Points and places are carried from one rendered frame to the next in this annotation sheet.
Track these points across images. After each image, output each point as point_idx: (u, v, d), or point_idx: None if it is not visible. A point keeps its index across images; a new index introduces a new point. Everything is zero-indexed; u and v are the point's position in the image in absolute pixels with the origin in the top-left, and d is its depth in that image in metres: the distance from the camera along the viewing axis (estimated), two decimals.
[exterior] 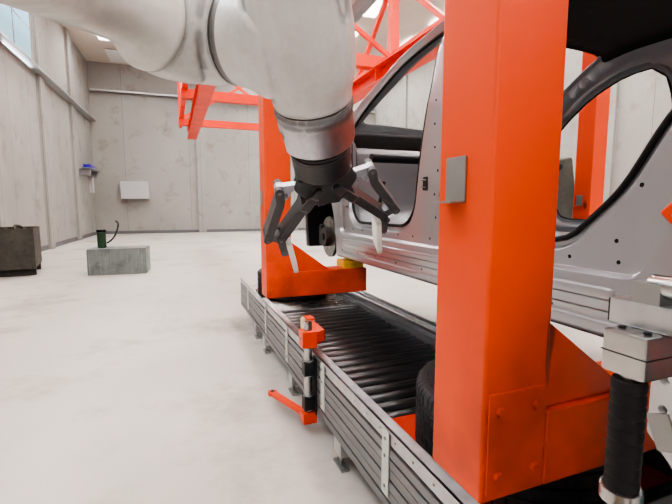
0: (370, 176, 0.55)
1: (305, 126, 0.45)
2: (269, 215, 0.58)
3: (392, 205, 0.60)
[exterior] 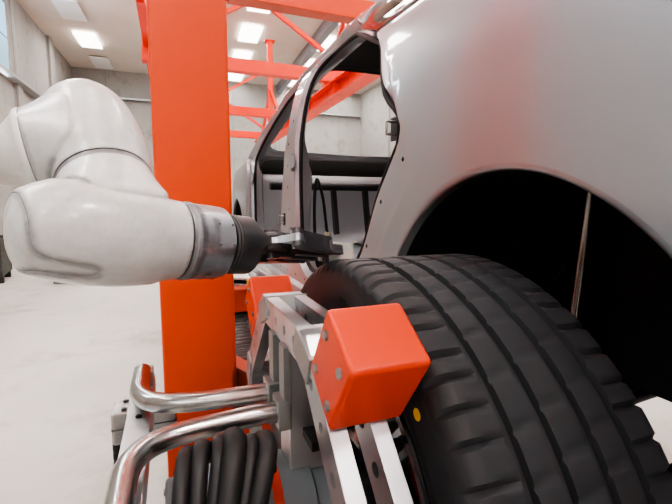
0: None
1: (186, 201, 0.48)
2: (318, 242, 0.58)
3: None
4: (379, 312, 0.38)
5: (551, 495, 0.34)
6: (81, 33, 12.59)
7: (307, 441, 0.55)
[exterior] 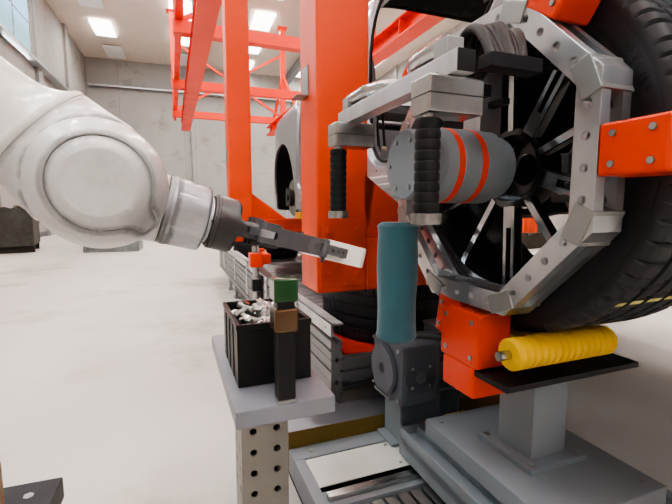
0: (263, 242, 0.55)
1: None
2: None
3: (312, 254, 0.57)
4: None
5: None
6: (97, 21, 12.84)
7: (490, 113, 0.80)
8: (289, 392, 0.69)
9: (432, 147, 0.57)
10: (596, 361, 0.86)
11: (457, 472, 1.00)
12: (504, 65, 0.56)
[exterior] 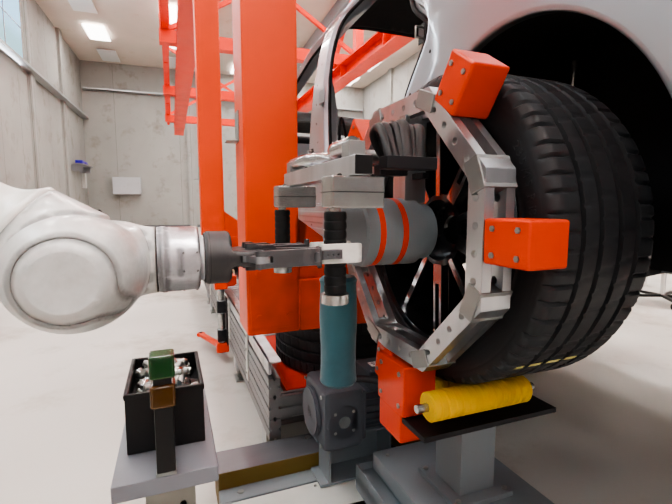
0: None
1: (160, 229, 0.55)
2: (294, 258, 0.58)
3: (289, 243, 0.69)
4: (478, 53, 0.70)
5: (557, 110, 0.69)
6: (90, 25, 12.86)
7: (414, 183, 0.87)
8: (168, 464, 0.71)
9: (337, 238, 0.65)
10: (517, 407, 0.93)
11: None
12: (399, 167, 0.64)
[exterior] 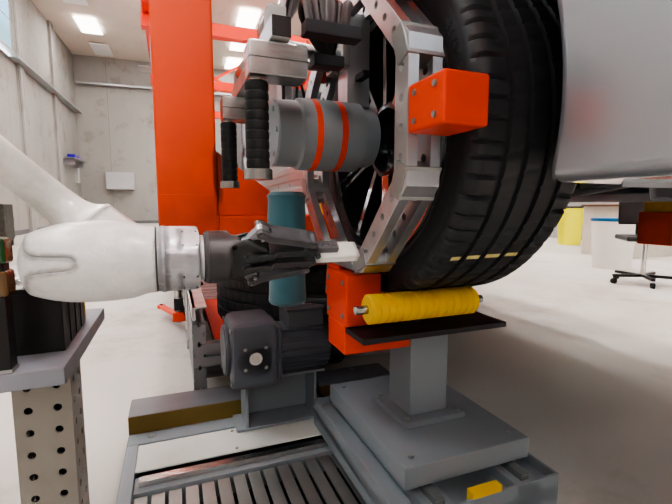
0: None
1: None
2: (291, 234, 0.60)
3: None
4: None
5: None
6: (82, 18, 12.79)
7: (357, 86, 0.85)
8: (2, 362, 0.64)
9: (257, 107, 0.62)
10: (466, 321, 0.91)
11: (356, 437, 1.02)
12: (320, 31, 0.62)
